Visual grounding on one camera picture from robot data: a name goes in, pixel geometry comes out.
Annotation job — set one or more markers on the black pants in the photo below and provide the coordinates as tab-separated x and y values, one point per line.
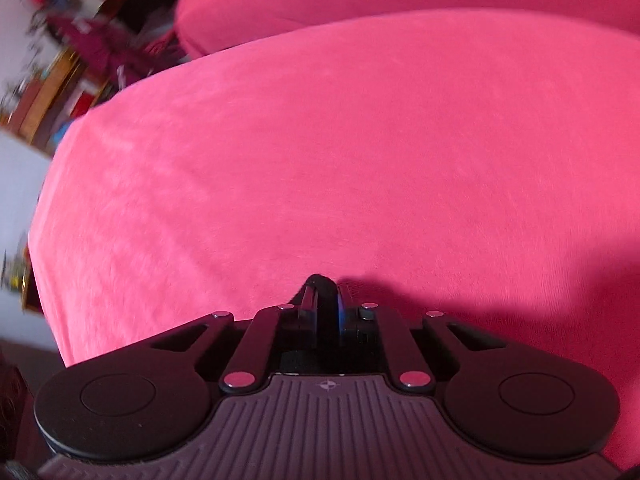
324	330

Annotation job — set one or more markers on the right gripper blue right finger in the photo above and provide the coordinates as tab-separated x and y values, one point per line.
382	341

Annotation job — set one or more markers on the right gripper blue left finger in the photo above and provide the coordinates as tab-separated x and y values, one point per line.
271	331

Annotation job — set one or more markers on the wooden shelf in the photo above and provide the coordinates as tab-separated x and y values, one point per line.
51	99

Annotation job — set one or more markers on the dark red clothes pile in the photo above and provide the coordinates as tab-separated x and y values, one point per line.
111	52

